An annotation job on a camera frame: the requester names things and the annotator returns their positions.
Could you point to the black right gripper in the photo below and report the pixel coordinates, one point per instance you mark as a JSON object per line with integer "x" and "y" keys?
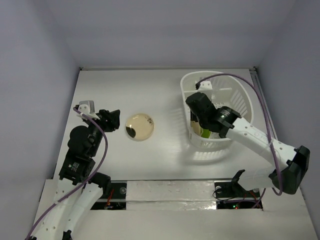
{"x": 194, "y": 116}

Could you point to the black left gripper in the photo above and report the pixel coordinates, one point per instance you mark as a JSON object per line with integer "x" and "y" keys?
{"x": 110, "y": 119}

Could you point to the lime green plate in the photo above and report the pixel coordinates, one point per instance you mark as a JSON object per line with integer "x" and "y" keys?
{"x": 205, "y": 133}

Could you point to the cream plate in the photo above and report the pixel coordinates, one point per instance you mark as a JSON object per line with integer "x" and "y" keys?
{"x": 214, "y": 135}

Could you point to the beige floral plate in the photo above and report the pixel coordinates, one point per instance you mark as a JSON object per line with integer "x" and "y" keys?
{"x": 139, "y": 127}

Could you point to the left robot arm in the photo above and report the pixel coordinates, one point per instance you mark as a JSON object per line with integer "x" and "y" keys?
{"x": 79, "y": 183}

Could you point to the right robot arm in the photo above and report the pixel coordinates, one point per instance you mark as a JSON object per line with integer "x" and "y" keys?
{"x": 289, "y": 164}

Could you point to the white plastic dish rack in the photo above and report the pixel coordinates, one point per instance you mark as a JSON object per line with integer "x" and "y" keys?
{"x": 226, "y": 91}

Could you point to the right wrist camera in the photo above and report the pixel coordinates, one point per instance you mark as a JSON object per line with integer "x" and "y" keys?
{"x": 204, "y": 85}

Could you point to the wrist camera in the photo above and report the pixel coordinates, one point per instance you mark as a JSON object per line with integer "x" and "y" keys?
{"x": 204, "y": 85}
{"x": 86, "y": 108}

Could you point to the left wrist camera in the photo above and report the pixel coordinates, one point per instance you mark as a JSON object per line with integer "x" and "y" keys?
{"x": 86, "y": 108}

